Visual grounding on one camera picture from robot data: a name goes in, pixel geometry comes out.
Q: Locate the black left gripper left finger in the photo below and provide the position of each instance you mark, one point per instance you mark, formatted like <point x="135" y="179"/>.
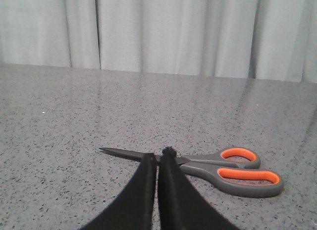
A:
<point x="132" y="209"/>

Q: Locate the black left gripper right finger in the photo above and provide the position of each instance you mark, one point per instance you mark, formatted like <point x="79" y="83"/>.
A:
<point x="181" y="207"/>

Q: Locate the grey orange handled scissors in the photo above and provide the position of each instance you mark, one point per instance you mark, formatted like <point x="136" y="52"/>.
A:
<point x="234" y="170"/>

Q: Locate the white pleated curtain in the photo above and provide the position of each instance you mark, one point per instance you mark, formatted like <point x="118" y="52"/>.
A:
<point x="262" y="39"/>

